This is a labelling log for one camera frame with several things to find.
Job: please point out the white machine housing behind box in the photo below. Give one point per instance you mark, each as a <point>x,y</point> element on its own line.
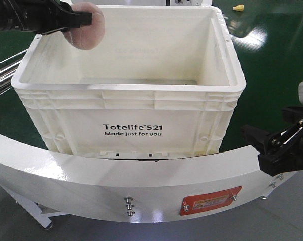
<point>152,2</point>

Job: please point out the pink round plush toy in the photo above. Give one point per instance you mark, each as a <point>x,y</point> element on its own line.
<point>89,36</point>

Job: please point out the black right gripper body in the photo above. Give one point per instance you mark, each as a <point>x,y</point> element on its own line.
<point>288,143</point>

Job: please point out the white plastic Totelife tote box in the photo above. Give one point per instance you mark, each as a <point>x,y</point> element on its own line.
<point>163,83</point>

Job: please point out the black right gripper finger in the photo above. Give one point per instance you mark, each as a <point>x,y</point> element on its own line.
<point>268,165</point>
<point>258,138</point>

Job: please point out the white conveyor support leg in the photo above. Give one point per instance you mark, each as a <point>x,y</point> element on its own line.
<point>41,214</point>

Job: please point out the chrome metal rail bars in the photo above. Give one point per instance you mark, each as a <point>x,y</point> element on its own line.
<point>8,68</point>

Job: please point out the white curved conveyor rim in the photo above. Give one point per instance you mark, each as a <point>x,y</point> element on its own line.
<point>130,190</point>

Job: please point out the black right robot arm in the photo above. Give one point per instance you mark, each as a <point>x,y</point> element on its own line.
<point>281,151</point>

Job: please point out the small yellow object on belt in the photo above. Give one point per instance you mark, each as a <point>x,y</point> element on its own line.
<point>238,8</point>

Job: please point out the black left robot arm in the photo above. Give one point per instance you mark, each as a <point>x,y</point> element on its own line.
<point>8,16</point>

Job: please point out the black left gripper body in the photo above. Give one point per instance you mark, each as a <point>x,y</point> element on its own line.
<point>39,17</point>

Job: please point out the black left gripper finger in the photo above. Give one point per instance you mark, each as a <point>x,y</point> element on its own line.
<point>68,18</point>

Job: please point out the red warning label plate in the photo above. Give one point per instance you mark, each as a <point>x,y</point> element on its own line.
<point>210,201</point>

